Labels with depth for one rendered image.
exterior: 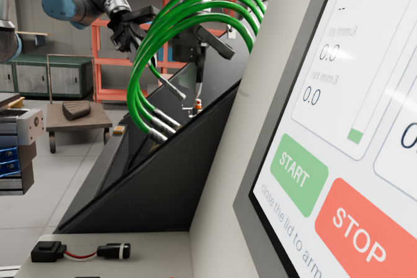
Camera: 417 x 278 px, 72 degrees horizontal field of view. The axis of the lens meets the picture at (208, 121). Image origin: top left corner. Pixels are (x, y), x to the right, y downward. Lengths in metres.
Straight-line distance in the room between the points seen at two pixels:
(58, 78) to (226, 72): 4.99
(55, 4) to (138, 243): 0.68
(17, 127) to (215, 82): 0.67
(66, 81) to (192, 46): 5.22
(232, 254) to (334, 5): 0.23
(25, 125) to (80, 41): 6.64
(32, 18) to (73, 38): 0.93
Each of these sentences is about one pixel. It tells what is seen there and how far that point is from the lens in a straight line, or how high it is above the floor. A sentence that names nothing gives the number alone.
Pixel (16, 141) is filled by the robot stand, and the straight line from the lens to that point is 1.10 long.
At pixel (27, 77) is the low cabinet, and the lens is 6.05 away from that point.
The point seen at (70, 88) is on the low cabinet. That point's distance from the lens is 5.86.
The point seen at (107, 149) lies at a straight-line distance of 0.87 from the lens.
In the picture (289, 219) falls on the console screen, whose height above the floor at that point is 1.16.
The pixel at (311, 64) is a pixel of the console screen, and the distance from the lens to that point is 0.23.
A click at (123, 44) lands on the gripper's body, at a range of 0.91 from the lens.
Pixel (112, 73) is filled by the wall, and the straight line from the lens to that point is 7.59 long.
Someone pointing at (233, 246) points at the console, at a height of 1.08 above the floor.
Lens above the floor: 1.27
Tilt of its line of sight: 16 degrees down
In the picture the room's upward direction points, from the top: 4 degrees clockwise
